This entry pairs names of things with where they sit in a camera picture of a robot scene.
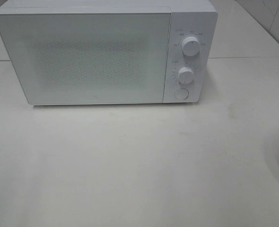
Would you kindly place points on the white microwave door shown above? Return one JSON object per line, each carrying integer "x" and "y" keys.
{"x": 88, "y": 59}

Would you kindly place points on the white microwave oven body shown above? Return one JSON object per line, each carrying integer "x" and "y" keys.
{"x": 187, "y": 17}

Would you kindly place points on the lower white round knob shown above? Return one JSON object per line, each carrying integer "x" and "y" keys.
{"x": 185, "y": 75}

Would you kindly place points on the white round knob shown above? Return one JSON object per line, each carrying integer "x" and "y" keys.
{"x": 185, "y": 75}
{"x": 190, "y": 45}

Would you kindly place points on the upper white round knob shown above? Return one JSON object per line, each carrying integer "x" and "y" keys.
{"x": 190, "y": 45}

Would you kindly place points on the white round door button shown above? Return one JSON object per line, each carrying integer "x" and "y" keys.
{"x": 181, "y": 94}

